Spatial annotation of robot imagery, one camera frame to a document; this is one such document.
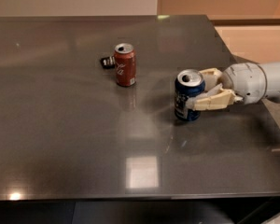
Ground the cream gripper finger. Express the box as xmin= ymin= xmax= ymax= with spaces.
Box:
xmin=200 ymin=68 xmax=222 ymax=90
xmin=186 ymin=84 xmax=243 ymax=111

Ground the blue pepsi can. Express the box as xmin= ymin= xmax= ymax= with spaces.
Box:
xmin=175 ymin=69 xmax=205 ymax=121

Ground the red coca-cola can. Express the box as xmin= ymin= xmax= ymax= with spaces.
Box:
xmin=114 ymin=43 xmax=136 ymax=87

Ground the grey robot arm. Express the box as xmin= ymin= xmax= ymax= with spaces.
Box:
xmin=186 ymin=62 xmax=280 ymax=111

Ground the small black packet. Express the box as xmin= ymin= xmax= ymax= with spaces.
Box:
xmin=100 ymin=56 xmax=115 ymax=69

